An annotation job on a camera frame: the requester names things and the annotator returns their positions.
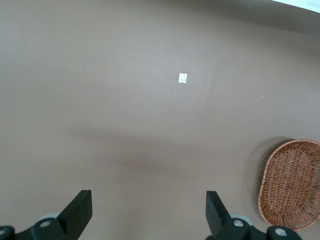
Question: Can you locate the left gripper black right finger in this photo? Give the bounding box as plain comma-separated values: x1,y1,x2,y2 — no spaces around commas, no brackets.
205,190,304,240

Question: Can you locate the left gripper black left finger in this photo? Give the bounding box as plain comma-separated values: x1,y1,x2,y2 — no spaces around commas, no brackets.
0,189,94,240

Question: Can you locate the brown wicker oval basket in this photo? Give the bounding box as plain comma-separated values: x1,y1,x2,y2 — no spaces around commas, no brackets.
257,138,320,231

